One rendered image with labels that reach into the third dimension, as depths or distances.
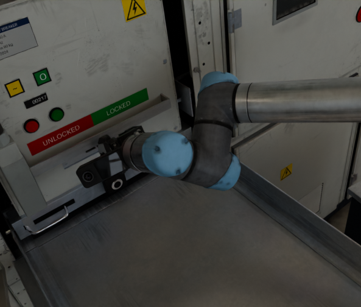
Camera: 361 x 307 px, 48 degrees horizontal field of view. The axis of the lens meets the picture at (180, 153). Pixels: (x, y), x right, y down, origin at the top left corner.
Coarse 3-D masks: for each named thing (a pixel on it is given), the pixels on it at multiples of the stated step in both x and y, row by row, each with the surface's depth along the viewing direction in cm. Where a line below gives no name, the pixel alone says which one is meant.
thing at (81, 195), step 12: (180, 132) 117; (72, 192) 104; (84, 192) 106; (96, 192) 109; (48, 204) 101; (60, 204) 103; (72, 204) 106; (12, 216) 100; (24, 216) 99; (36, 216) 101; (48, 216) 103; (60, 216) 105; (24, 228) 100
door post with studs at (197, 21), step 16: (192, 0) 94; (208, 0) 97; (192, 16) 97; (208, 16) 99; (192, 32) 99; (208, 32) 102; (192, 48) 102; (208, 48) 104; (192, 64) 104; (208, 64) 107; (192, 80) 107
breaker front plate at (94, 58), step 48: (48, 0) 80; (96, 0) 85; (144, 0) 92; (48, 48) 84; (96, 48) 90; (144, 48) 98; (0, 96) 83; (48, 96) 89; (96, 96) 96; (48, 192) 101
